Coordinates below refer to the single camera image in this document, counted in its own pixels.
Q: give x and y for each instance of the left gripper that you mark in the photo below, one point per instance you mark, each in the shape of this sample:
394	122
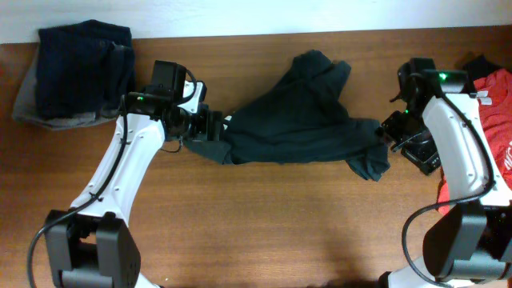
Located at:
202	131

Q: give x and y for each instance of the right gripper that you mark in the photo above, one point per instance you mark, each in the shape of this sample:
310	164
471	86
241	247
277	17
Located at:
418	157

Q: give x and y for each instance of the dark green t-shirt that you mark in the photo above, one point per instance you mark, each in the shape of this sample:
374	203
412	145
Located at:
301	120

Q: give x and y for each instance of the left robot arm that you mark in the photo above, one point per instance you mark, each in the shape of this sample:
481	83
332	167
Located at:
90	244

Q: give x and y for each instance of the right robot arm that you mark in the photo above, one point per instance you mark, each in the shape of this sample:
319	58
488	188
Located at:
465	240

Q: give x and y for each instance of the red t-shirt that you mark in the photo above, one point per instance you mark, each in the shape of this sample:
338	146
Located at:
496	118

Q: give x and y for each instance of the black garment under pile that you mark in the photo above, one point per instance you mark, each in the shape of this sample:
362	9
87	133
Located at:
480	67

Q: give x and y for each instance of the folded navy blue garment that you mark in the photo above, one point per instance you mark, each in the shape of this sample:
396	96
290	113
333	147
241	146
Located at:
83	68

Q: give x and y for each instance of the folded grey garment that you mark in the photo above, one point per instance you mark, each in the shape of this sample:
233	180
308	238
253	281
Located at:
24	108

